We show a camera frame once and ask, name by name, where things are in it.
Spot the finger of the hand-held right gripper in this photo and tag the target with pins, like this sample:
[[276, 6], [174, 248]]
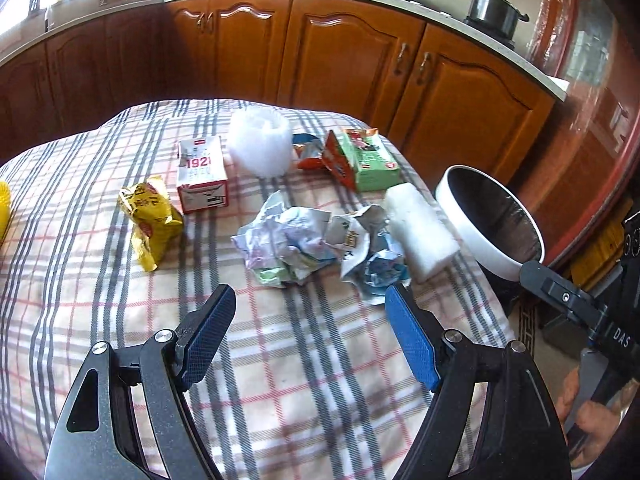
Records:
[[562, 297]]

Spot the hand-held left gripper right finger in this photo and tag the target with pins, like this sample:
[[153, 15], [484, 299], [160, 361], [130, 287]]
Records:
[[412, 335]]

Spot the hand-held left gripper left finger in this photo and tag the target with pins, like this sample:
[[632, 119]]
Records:
[[207, 332]]

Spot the blue paper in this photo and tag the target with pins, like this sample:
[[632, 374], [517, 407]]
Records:
[[387, 267]]

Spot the white foam block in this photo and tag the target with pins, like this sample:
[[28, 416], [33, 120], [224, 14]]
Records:
[[425, 230]]

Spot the printed paper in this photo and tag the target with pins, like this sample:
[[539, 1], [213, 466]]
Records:
[[352, 237]]

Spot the white round waste bin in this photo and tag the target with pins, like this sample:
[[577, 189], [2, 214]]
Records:
[[470, 230]]

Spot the large white paper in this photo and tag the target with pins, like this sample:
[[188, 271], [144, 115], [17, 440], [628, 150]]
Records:
[[280, 240]]

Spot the yellow snack packet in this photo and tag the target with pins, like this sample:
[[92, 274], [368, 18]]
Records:
[[150, 220]]

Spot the white and red carton box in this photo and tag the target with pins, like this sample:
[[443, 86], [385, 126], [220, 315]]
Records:
[[200, 180]]

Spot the green carton box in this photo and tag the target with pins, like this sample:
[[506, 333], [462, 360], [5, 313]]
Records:
[[375, 165]]

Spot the white foam net roll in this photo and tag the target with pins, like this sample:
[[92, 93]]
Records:
[[260, 142]]

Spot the orange snack wrapper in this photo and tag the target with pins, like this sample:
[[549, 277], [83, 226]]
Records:
[[312, 157]]

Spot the person's right hand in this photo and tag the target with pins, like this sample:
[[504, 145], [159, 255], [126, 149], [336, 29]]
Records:
[[595, 430]]

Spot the patterned floor mat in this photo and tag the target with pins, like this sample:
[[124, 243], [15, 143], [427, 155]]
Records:
[[529, 330]]

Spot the stack of yellow packages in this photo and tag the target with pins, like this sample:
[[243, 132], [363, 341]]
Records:
[[602, 255]]

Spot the plaid tablecloth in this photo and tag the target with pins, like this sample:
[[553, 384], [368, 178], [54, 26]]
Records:
[[300, 390]]

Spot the yellow plastic object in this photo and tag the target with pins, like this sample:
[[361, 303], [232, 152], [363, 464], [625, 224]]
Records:
[[4, 210]]

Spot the wooden kitchen cabinet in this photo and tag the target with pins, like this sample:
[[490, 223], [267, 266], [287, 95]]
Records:
[[345, 55]]

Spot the steel cooking pot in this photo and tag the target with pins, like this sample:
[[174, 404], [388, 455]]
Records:
[[492, 7]]

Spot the red door frame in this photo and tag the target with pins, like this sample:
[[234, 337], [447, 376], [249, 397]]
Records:
[[575, 110]]

